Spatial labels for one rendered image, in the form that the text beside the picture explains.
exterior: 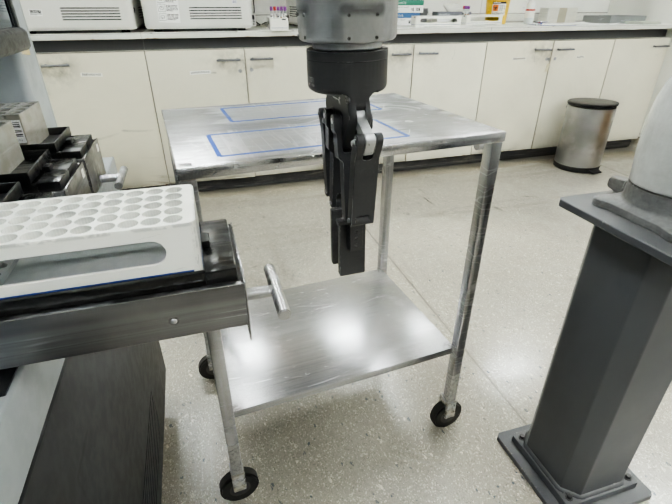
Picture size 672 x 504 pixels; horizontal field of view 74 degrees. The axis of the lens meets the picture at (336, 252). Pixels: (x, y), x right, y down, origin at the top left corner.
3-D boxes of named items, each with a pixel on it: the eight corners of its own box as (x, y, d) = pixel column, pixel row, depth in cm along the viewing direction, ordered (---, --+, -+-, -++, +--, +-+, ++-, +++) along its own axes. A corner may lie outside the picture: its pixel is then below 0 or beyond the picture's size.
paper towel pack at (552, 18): (545, 22, 339) (549, 7, 334) (537, 22, 348) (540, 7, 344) (574, 22, 344) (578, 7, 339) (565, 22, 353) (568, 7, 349)
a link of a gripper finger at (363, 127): (361, 91, 42) (383, 94, 38) (363, 147, 44) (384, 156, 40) (337, 93, 42) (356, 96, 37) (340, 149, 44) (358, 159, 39)
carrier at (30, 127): (37, 135, 82) (26, 101, 79) (50, 134, 82) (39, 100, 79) (16, 153, 72) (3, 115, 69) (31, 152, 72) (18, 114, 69)
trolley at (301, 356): (223, 509, 104) (153, 171, 64) (200, 375, 141) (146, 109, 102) (463, 423, 125) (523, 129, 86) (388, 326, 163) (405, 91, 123)
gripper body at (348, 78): (296, 42, 43) (301, 137, 48) (319, 50, 36) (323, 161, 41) (368, 39, 45) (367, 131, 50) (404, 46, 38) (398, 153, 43)
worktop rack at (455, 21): (415, 27, 278) (416, 16, 275) (410, 26, 286) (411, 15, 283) (460, 26, 282) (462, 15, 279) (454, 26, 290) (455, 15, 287)
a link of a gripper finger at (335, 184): (327, 112, 43) (322, 107, 45) (325, 210, 50) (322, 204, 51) (364, 108, 44) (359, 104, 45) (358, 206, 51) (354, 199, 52)
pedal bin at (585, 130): (578, 177, 302) (598, 106, 279) (540, 161, 334) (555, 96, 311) (614, 173, 310) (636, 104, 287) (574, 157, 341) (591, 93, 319)
